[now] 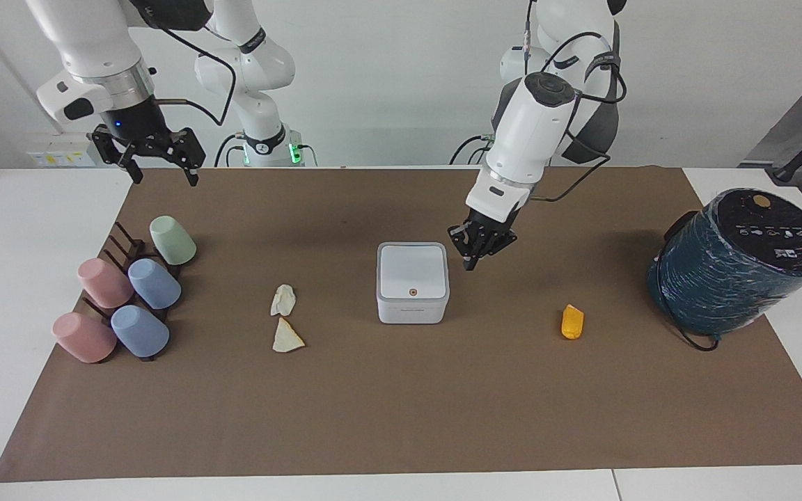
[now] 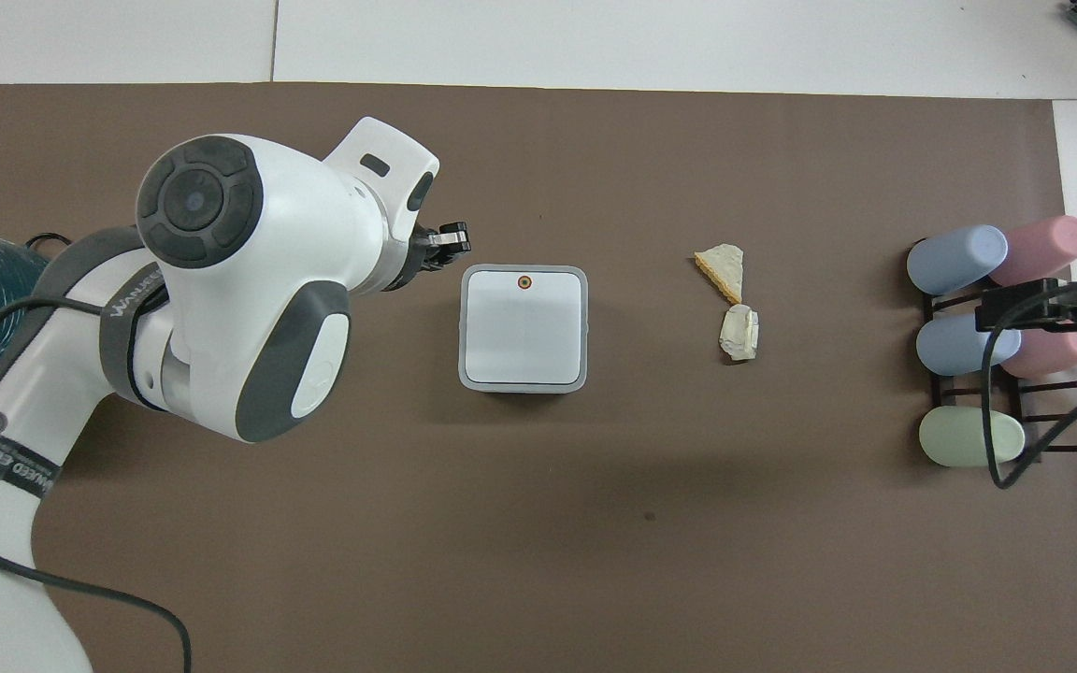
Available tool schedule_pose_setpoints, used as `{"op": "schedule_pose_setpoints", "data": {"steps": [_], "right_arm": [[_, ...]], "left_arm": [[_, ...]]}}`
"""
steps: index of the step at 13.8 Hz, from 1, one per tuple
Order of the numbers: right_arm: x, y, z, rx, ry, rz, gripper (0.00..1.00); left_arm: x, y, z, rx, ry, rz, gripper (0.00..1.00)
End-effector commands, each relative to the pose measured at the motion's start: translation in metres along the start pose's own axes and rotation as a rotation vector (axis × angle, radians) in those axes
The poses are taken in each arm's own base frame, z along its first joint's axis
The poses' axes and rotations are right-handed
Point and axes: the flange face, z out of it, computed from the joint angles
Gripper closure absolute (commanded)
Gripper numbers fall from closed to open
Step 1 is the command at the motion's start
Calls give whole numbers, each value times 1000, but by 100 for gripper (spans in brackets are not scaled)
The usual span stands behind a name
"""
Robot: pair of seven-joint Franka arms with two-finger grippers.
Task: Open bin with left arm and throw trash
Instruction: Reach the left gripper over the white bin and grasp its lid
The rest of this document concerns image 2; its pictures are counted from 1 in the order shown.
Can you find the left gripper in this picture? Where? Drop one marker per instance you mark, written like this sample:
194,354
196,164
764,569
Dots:
422,257

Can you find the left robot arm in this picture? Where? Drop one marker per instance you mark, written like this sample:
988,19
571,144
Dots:
221,280

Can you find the white bin with grey rim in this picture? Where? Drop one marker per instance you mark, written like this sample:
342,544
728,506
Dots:
524,332

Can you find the pink cup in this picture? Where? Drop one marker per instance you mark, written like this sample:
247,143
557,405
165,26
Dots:
1062,353
1048,245

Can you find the black cup rack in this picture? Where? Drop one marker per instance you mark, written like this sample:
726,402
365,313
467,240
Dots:
1048,387

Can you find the light blue cup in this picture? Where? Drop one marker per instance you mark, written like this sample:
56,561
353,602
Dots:
954,259
954,346

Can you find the light green cup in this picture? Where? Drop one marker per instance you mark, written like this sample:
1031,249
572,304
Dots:
969,437

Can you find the triangular bread slice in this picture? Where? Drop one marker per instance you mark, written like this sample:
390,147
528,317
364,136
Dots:
724,265

